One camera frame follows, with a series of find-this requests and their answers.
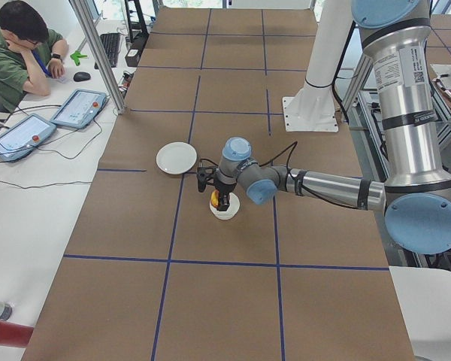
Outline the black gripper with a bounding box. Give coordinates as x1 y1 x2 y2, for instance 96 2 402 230
213 173 237 211

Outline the red yellow apple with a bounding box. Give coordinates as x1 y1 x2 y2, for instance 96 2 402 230
210 190 220 208

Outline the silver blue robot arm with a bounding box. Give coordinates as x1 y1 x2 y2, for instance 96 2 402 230
198 1 451 254

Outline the white bowl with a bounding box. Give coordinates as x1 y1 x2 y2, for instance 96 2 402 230
209 193 240 220

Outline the white plate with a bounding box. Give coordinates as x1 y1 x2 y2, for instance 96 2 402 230
156 142 197 175

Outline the brown paper table mat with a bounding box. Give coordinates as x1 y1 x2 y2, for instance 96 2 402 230
23 9 413 360

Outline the far blue teach pendant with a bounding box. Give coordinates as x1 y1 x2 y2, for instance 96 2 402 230
50 89 107 129

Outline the blue teach pendant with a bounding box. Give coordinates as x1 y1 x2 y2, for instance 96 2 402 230
50 89 107 129
0 114 56 162

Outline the black computer mouse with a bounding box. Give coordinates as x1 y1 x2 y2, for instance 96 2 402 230
73 71 91 83

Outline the black keyboard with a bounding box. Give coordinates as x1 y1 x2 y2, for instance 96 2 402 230
99 32 121 68

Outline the green plastic tool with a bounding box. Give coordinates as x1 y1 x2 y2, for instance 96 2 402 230
70 50 88 66

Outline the near blue teach pendant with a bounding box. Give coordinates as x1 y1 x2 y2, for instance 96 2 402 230
0 114 56 162

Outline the person in green shirt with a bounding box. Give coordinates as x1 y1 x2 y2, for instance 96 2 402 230
0 1 68 113

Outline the red bottle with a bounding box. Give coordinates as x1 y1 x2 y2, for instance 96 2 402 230
0 320 34 348

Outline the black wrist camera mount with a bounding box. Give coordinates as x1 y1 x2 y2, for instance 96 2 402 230
196 158 218 193

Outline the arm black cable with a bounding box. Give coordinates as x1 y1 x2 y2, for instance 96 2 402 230
183 141 362 210

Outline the white camera stand pedestal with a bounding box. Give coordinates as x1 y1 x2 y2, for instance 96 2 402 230
283 0 353 132

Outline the aluminium frame post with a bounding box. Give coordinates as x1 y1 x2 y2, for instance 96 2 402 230
70 0 126 114

